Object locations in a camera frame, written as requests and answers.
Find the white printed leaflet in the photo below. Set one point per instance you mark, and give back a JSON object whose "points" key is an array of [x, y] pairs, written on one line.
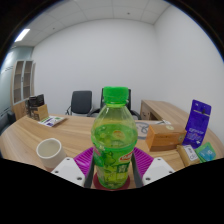
{"points": [[51, 121]]}

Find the grey mesh office chair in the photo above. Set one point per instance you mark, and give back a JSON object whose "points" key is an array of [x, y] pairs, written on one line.
{"points": [[132, 111]]}

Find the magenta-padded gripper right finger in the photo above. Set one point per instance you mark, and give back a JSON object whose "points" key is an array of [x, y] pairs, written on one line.
{"points": [[158, 170]]}

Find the black office chair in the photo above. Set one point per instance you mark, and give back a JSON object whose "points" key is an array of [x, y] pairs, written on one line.
{"points": [[81, 101]]}

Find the green pack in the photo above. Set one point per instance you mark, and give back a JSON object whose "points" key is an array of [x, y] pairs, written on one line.
{"points": [[206, 152]]}

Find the round grey disc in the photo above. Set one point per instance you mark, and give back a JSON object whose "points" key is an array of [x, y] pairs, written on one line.
{"points": [[142, 128]]}

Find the rectangular ceiling light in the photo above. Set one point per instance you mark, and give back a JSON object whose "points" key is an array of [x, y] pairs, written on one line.
{"points": [[22, 35]]}

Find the dark brown box stack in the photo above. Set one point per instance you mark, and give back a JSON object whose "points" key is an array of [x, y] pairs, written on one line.
{"points": [[36, 100]]}

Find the brown cardboard box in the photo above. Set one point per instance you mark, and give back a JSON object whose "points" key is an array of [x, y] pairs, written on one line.
{"points": [[165, 137]]}

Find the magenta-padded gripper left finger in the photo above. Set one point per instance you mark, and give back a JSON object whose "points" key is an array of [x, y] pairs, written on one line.
{"points": [[68, 170]]}

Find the small tan packet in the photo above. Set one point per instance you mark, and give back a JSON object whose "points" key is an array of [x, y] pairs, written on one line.
{"points": [[188, 155]]}

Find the wooden side desk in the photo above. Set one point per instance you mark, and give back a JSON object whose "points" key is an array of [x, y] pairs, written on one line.
{"points": [[163, 111]]}

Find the small tan cardboard box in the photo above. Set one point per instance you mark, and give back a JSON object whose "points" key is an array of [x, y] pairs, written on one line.
{"points": [[41, 112]]}

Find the wooden shelf cabinet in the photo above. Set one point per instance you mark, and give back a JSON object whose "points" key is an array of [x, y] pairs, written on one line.
{"points": [[22, 90]]}

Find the white cup with pink base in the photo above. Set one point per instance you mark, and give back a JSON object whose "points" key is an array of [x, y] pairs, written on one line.
{"points": [[50, 155]]}

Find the purple pouch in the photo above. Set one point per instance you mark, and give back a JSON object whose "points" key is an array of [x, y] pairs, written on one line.
{"points": [[198, 121]]}

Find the green drink bottle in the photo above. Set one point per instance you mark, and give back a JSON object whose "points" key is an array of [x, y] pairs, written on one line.
{"points": [[114, 143]]}

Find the black sofa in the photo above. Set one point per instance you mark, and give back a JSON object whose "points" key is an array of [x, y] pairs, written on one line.
{"points": [[6, 120]]}

